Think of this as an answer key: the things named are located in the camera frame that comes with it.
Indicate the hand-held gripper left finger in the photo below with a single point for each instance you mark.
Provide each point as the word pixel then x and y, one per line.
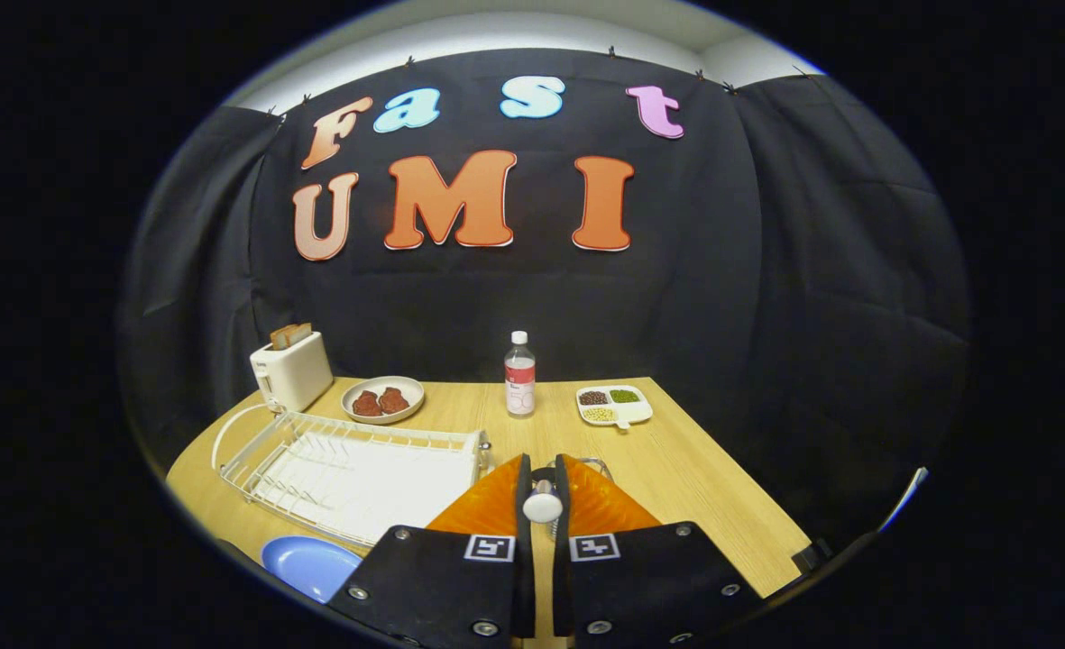
pixel 526 577

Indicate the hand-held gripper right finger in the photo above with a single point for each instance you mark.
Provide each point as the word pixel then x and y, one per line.
pixel 561 577

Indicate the blue plate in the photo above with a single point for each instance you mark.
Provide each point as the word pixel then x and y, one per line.
pixel 311 568

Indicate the white divided dish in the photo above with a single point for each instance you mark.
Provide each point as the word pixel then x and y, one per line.
pixel 636 412

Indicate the beige oval plate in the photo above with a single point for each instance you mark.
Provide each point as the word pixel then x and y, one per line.
pixel 406 386

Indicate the yellow beans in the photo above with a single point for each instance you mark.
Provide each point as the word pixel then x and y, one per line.
pixel 598 415

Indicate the brown beans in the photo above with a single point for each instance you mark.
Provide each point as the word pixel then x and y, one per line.
pixel 593 397

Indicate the clear bottle with red label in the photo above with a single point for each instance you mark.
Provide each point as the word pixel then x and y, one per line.
pixel 520 388

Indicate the green beans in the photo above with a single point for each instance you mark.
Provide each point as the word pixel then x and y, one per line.
pixel 624 396

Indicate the brown meat piece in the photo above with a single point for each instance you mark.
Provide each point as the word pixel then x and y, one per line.
pixel 394 400
pixel 367 405

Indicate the black table clamp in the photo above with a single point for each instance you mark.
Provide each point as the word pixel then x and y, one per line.
pixel 812 556

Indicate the white toaster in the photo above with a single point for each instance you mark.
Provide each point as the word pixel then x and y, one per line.
pixel 298 374

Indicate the toast slice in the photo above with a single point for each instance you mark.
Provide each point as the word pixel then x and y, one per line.
pixel 301 333
pixel 281 339

